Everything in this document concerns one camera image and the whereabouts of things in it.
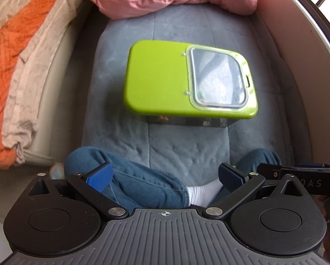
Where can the metal window frame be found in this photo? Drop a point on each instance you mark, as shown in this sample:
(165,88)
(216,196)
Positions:
(319,2)

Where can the beige crumpled sheet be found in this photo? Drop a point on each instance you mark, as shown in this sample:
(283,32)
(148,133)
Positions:
(27,74)

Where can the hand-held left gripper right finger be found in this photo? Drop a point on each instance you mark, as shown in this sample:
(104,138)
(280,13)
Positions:
(231,178)

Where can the grey plush blanket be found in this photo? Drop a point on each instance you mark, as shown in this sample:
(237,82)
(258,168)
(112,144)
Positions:
(181,149)

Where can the orange knitted blanket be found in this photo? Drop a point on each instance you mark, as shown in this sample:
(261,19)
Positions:
(4,60)

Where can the green lid with clear window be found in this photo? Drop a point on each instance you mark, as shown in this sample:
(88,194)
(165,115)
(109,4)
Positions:
(156,77)

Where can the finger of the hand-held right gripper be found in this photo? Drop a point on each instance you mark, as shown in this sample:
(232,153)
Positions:
(271,171)
(315,166)

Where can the white sock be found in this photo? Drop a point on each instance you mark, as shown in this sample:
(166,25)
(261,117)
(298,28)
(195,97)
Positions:
(206,191)

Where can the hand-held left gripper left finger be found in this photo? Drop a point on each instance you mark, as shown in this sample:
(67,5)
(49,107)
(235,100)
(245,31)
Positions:
(100,177)

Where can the person's right leg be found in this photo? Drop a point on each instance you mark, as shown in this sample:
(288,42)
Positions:
(264,157)

